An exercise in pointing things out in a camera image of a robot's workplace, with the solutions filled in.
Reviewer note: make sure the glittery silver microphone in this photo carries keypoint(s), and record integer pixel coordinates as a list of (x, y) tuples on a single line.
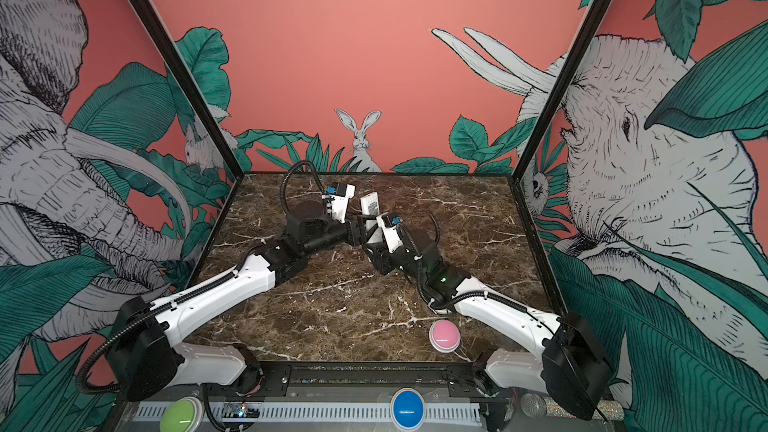
[(539, 406)]

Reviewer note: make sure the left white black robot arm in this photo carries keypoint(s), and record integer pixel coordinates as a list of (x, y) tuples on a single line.
[(147, 351)]

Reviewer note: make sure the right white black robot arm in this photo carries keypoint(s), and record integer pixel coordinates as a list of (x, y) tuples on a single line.
[(569, 362)]

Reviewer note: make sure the white remote control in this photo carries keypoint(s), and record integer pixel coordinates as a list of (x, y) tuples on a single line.
[(370, 208)]

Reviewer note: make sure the blue round push button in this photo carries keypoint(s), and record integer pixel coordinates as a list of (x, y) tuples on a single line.
[(407, 409)]

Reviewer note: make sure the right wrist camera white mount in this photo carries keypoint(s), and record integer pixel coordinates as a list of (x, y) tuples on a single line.
[(389, 225)]

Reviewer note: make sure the left black frame post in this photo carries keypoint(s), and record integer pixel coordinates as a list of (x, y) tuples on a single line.
[(156, 29)]

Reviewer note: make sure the right black frame post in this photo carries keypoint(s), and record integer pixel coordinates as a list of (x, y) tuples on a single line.
[(579, 48)]

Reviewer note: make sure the small green circuit board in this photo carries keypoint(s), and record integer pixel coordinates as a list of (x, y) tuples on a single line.
[(240, 411)]

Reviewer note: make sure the green round push button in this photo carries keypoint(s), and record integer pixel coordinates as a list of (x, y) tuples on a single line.
[(184, 415)]

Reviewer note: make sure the black front mounting rail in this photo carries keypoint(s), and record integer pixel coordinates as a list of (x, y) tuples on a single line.
[(460, 379)]

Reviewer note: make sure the pink round push button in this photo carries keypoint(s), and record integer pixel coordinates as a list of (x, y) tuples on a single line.
[(444, 336)]

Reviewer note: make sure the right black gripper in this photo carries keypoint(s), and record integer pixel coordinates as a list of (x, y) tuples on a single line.
[(384, 259)]

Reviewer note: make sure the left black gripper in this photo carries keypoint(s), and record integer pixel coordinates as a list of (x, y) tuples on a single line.
[(354, 238)]

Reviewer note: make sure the black frame post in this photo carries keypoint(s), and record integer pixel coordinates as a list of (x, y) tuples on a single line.
[(156, 29), (579, 48)]

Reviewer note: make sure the white slotted cable duct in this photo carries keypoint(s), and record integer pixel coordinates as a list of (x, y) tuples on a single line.
[(285, 412)]

